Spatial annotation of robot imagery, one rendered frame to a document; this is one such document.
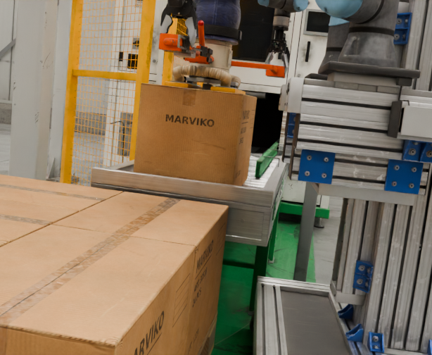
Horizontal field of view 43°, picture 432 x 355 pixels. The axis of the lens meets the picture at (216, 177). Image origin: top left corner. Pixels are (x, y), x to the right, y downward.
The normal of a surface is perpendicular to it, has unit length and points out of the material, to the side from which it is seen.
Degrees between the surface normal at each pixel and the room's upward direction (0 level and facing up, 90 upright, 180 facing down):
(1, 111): 90
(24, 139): 90
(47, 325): 0
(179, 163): 90
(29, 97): 90
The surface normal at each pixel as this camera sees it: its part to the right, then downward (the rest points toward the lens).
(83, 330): 0.11, -0.98
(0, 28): -0.08, 0.13
